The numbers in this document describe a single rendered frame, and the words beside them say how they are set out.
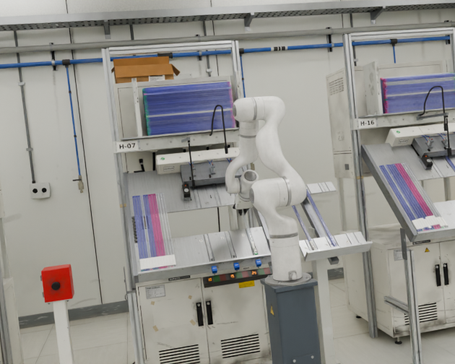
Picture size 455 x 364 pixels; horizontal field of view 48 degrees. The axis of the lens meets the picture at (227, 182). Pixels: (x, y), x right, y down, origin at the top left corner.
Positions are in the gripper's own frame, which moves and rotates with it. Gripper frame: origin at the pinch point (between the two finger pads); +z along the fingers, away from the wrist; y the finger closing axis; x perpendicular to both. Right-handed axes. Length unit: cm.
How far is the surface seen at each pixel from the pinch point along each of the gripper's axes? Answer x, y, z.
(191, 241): 14.6, 30.2, -1.0
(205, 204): -8.7, 18.4, 3.1
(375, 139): -50, -102, 15
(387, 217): -73, -176, 164
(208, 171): -28.7, 13.4, 0.4
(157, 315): 35, 50, 38
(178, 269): 30.7, 38.8, -4.7
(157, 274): 31, 49, -3
